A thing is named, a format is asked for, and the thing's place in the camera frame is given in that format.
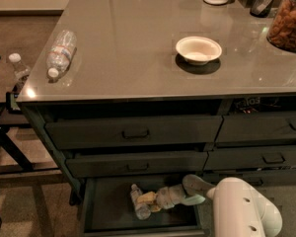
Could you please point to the dark cabinet frame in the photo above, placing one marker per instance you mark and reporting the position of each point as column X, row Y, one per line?
column 45, row 108

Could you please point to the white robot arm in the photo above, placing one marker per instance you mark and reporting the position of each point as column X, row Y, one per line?
column 239, row 210

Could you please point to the open bottom left drawer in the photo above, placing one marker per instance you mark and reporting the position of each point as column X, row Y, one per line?
column 108, row 210

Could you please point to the top right drawer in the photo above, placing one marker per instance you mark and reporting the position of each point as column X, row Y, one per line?
column 258, row 127

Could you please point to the small bottle on side table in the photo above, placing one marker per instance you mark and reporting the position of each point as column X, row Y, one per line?
column 21, row 70

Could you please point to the top left drawer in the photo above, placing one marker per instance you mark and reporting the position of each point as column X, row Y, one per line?
column 114, row 132

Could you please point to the bottom right drawer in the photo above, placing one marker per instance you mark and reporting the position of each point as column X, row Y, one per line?
column 256, row 178

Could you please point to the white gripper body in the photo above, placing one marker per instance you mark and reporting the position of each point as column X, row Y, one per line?
column 164, row 197

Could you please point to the glass jar of snacks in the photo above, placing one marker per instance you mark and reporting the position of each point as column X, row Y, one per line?
column 282, row 32

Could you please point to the middle left drawer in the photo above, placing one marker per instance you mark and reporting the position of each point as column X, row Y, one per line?
column 135, row 163

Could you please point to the clear crumpled water bottle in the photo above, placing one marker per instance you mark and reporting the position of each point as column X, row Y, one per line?
column 60, row 54

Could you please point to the white paper bowl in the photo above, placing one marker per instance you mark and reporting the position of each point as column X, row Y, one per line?
column 198, row 50

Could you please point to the middle right drawer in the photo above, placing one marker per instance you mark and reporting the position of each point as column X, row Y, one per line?
column 251, row 158

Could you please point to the dark side table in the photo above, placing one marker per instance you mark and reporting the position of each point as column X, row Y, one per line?
column 11, row 116

